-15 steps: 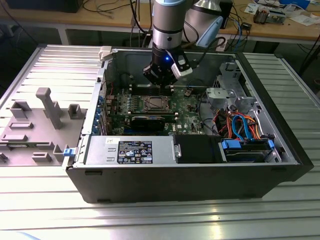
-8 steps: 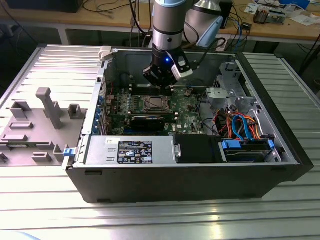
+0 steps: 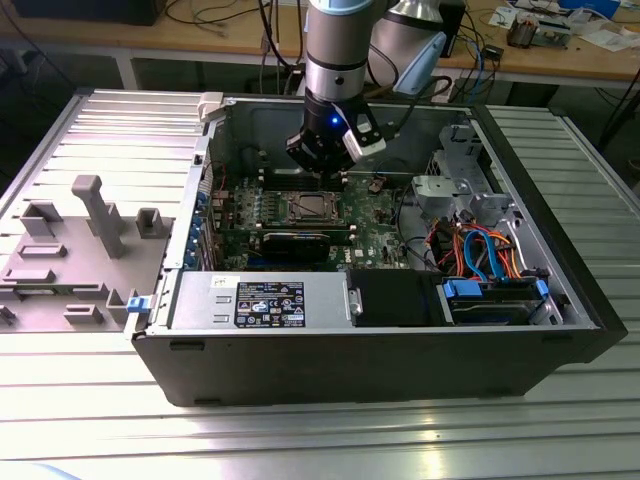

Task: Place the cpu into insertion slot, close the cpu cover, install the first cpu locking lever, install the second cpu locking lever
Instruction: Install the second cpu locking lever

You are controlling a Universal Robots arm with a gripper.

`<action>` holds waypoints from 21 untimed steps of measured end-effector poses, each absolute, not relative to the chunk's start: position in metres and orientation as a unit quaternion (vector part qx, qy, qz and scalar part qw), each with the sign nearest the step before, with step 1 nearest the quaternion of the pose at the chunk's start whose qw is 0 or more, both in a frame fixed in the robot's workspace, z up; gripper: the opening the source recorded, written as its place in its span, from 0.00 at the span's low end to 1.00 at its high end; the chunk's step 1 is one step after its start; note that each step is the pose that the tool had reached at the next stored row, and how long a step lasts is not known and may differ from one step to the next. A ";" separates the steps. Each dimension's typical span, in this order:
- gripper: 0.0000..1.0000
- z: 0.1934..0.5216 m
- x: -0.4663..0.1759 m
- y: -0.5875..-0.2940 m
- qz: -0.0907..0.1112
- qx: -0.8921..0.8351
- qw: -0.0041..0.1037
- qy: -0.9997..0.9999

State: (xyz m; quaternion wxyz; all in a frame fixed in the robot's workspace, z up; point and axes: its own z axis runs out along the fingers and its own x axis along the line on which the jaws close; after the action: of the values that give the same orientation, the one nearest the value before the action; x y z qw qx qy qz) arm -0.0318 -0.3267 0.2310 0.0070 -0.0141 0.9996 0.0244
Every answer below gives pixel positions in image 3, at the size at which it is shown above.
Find black PC case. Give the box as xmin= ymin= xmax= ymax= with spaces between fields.
xmin=130 ymin=92 xmax=629 ymax=409

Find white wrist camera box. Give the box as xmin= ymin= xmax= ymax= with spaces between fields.
xmin=342 ymin=112 xmax=389 ymax=161

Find black flat device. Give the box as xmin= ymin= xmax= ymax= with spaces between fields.
xmin=10 ymin=0 xmax=162 ymax=26

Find grey parts rack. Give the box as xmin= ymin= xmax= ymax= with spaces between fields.
xmin=0 ymin=174 xmax=176 ymax=334

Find orange wire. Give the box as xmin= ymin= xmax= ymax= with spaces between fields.
xmin=487 ymin=228 xmax=526 ymax=277

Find tall black box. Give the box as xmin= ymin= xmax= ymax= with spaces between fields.
xmin=442 ymin=0 xmax=467 ymax=57

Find grey power supply unit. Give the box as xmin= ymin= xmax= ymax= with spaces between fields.
xmin=169 ymin=271 xmax=351 ymax=334

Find wooden desk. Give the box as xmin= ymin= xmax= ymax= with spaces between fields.
xmin=0 ymin=0 xmax=640 ymax=84

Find white paper sheets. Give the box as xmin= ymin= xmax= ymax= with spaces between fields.
xmin=579 ymin=28 xmax=640 ymax=51

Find black graphics card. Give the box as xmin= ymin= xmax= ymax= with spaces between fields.
xmin=262 ymin=230 xmax=331 ymax=264

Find blue wire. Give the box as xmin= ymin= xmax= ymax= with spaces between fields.
xmin=479 ymin=230 xmax=507 ymax=281
xmin=462 ymin=228 xmax=489 ymax=277

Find black drive bay shroud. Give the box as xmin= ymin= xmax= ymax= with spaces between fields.
xmin=349 ymin=269 xmax=441 ymax=329

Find brown transformer device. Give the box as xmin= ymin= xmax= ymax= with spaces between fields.
xmin=507 ymin=12 xmax=540 ymax=49

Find metal drive cage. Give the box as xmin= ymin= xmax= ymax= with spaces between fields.
xmin=412 ymin=122 xmax=521 ymax=226

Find blue box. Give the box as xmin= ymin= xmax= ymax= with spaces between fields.
xmin=558 ymin=0 xmax=621 ymax=16

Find green motherboard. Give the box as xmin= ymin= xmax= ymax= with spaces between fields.
xmin=207 ymin=172 xmax=426 ymax=274

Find green circuit board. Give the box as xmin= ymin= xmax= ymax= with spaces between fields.
xmin=537 ymin=17 xmax=571 ymax=49

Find hard disk in blue carrier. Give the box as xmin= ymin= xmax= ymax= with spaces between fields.
xmin=437 ymin=277 xmax=551 ymax=326

